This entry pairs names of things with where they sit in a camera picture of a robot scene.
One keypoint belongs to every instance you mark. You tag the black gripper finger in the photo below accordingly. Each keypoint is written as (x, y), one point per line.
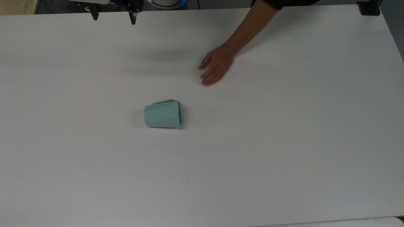
(133, 17)
(94, 14)

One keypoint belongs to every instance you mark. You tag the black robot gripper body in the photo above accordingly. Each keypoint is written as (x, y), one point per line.
(126, 3)

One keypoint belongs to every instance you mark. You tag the person's bare hand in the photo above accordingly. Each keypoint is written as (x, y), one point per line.
(217, 64)

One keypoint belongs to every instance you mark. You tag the white table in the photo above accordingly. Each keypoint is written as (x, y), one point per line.
(347, 223)

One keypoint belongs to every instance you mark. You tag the black table clamp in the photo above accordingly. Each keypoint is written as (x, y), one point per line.
(369, 8)

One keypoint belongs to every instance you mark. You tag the light teal faceted cup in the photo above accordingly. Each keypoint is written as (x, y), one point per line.
(162, 116)

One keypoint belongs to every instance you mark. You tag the person's bare forearm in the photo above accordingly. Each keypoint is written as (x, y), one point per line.
(252, 25)

